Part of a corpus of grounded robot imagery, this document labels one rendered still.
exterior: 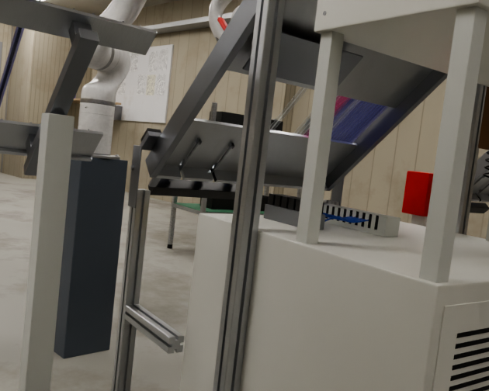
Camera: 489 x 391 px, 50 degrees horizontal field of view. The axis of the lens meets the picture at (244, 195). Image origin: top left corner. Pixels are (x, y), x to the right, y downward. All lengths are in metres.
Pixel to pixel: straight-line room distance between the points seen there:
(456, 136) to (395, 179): 4.36
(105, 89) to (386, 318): 1.37
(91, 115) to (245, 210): 1.00
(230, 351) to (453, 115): 0.62
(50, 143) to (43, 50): 7.97
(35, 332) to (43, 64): 8.01
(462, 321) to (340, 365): 0.21
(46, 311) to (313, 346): 0.68
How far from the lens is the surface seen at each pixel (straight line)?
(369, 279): 0.85
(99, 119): 1.91
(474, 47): 0.81
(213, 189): 1.64
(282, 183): 1.74
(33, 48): 9.18
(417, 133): 5.07
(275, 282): 1.02
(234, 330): 1.08
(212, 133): 1.47
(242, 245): 1.04
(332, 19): 0.97
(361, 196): 5.31
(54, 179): 1.30
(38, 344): 1.38
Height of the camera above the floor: 0.77
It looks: 4 degrees down
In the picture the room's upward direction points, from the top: 7 degrees clockwise
